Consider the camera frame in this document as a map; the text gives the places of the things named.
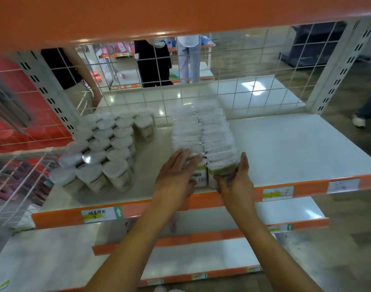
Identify person's right hand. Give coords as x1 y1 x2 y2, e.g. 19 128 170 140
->
213 152 260 223

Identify person's left hand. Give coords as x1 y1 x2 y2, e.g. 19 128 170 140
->
152 148 204 212

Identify white shelf orange rail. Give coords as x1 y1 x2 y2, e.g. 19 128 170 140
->
32 112 371 230

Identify white shelf board orange rim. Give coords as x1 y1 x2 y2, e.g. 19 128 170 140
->
0 0 371 54
92 196 330 256
0 223 113 292
138 237 264 287

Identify person's right forearm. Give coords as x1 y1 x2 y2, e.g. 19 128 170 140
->
234 214 325 292

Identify person's left forearm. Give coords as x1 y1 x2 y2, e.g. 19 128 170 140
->
83 203 186 292

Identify distant white orange shelf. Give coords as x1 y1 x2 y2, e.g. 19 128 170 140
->
77 33 216 90

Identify narrow green price label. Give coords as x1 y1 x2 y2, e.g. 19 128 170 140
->
267 224 293 234

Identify price label green arrow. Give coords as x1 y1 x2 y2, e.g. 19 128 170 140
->
81 206 124 223

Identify plain white price label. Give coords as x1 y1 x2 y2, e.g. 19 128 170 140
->
327 178 361 193

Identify row of pink blue packets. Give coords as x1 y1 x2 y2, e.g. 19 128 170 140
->
99 41 134 57

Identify pile of toothbrush packs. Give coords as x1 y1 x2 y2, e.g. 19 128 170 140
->
0 158 57 210

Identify hanging dark packaged items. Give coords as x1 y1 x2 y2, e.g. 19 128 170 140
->
0 68 37 134

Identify white wire basket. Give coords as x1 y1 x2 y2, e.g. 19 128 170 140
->
0 147 63 232

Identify white slotted shelf post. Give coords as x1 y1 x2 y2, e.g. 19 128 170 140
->
14 51 81 136

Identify white slotted end post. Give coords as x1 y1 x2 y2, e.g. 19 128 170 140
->
306 16 371 115

